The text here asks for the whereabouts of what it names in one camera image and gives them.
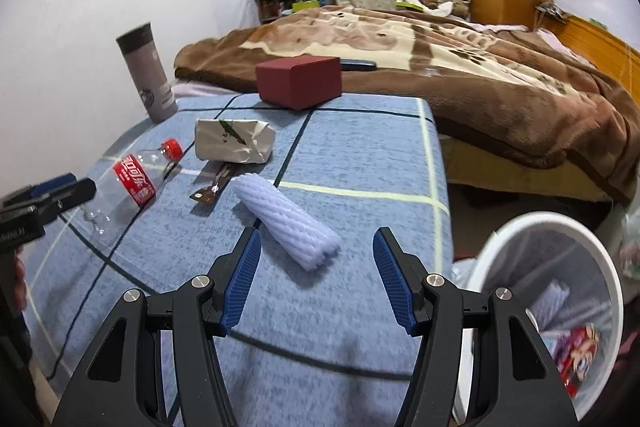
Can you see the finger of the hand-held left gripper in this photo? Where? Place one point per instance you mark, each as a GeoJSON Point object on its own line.
{"type": "Point", "coordinates": [50, 184]}
{"type": "Point", "coordinates": [70, 197]}

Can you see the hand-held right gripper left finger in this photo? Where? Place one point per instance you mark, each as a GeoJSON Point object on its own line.
{"type": "Point", "coordinates": [242, 277]}

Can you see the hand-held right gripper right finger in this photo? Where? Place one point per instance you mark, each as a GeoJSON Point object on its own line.
{"type": "Point", "coordinates": [392, 279]}

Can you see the clear cola bottle red label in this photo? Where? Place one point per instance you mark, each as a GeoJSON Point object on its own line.
{"type": "Point", "coordinates": [132, 179]}

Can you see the purple foam net sleeve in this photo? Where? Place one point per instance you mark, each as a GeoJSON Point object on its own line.
{"type": "Point", "coordinates": [550, 302]}
{"type": "Point", "coordinates": [290, 217]}

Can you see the red cartoon drink can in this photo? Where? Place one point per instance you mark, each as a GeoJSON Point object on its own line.
{"type": "Point", "coordinates": [580, 347]}

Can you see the white trash bin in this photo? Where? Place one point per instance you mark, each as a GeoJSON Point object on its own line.
{"type": "Point", "coordinates": [615, 287]}

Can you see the person's left hand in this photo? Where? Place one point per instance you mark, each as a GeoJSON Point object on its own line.
{"type": "Point", "coordinates": [21, 282]}

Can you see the brown printed wrapper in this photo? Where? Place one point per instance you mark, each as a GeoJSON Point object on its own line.
{"type": "Point", "coordinates": [212, 187]}

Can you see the crumpled white paper carton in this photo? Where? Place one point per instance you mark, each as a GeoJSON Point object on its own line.
{"type": "Point", "coordinates": [232, 139]}

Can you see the grey insulated tumbler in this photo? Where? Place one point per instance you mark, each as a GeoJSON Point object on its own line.
{"type": "Point", "coordinates": [147, 77]}

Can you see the dark red box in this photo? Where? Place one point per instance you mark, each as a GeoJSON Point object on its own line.
{"type": "Point", "coordinates": [300, 79]}

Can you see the black remote control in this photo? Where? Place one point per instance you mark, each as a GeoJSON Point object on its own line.
{"type": "Point", "coordinates": [357, 65]}

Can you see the brown printed blanket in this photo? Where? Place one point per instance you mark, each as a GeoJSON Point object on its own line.
{"type": "Point", "coordinates": [475, 72]}

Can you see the crumpled clear plastic bag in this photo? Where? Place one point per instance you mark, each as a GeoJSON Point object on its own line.
{"type": "Point", "coordinates": [630, 247]}

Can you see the green packet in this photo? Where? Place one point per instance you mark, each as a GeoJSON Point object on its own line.
{"type": "Point", "coordinates": [410, 5]}

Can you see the wooden headboard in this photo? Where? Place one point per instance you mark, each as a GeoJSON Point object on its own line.
{"type": "Point", "coordinates": [600, 42]}

